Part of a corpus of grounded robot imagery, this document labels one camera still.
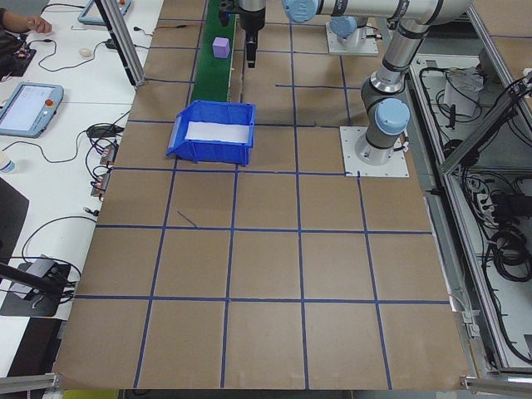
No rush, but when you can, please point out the purple foam block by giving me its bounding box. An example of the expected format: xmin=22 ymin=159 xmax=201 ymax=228
xmin=211 ymin=36 xmax=232 ymax=59

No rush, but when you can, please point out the bystander forearm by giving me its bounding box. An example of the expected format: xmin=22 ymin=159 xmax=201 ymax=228
xmin=0 ymin=8 xmax=32 ymax=33

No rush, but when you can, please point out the bystander bare hand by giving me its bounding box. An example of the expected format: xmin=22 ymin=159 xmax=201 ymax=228
xmin=25 ymin=15 xmax=54 ymax=35

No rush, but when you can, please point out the green conveyor belt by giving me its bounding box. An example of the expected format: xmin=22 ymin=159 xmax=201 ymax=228
xmin=193 ymin=0 xmax=244 ymax=104

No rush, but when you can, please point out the blue plastic bin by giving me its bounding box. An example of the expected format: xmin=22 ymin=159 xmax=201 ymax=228
xmin=165 ymin=99 xmax=258 ymax=168

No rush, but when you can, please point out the blue-grey teach pendant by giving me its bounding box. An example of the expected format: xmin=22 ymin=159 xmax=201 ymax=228
xmin=0 ymin=81 xmax=66 ymax=139
xmin=77 ymin=0 xmax=135 ymax=26

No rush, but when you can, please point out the silver usb hub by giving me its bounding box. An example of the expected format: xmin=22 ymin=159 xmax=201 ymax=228
xmin=99 ymin=143 xmax=120 ymax=167
xmin=91 ymin=168 xmax=111 ymax=199

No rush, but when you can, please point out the white power strip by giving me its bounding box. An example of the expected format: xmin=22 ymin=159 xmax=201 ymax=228
xmin=469 ymin=178 xmax=500 ymax=228

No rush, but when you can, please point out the black power brick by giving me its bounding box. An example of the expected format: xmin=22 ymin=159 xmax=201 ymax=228
xmin=492 ymin=190 xmax=525 ymax=217

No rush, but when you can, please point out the aluminium extrusion bar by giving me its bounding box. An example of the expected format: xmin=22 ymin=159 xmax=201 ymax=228
xmin=0 ymin=372 xmax=63 ymax=392

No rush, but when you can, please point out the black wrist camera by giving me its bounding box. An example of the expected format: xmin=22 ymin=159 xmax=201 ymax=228
xmin=218 ymin=0 xmax=239 ymax=27

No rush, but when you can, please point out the white square base plate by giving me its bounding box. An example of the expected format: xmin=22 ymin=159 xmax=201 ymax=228
xmin=325 ymin=20 xmax=380 ymax=57
xmin=339 ymin=126 xmax=411 ymax=179

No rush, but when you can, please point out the aluminium frame post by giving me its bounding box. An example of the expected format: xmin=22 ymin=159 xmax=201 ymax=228
xmin=94 ymin=0 xmax=146 ymax=87

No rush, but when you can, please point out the metal V-shaped frame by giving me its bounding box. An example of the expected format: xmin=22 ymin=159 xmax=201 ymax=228
xmin=409 ymin=0 xmax=532 ymax=394

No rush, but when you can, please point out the black cable bundle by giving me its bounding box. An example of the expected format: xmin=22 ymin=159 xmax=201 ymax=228
xmin=481 ymin=224 xmax=532 ymax=283

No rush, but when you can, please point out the black camera stand base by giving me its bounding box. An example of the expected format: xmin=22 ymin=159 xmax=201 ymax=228
xmin=0 ymin=254 xmax=79 ymax=319

